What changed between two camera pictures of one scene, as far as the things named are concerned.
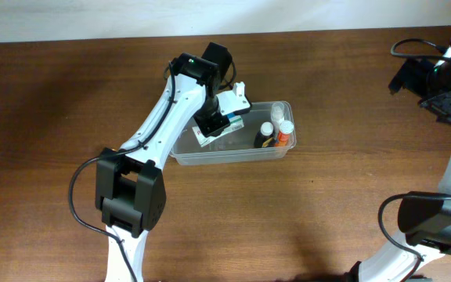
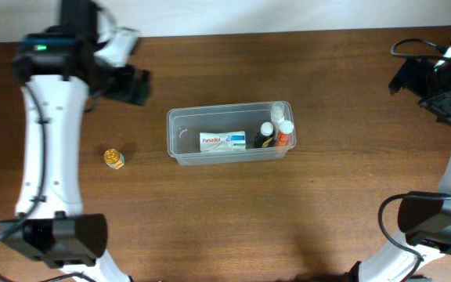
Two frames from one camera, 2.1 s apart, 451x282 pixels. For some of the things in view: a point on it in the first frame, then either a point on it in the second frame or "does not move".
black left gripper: [213, 125] -> [130, 84]
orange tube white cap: [286, 128] does not move
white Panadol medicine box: [236, 123] -> [234, 140]
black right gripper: [439, 104] does not move
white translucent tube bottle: [277, 115] does not move
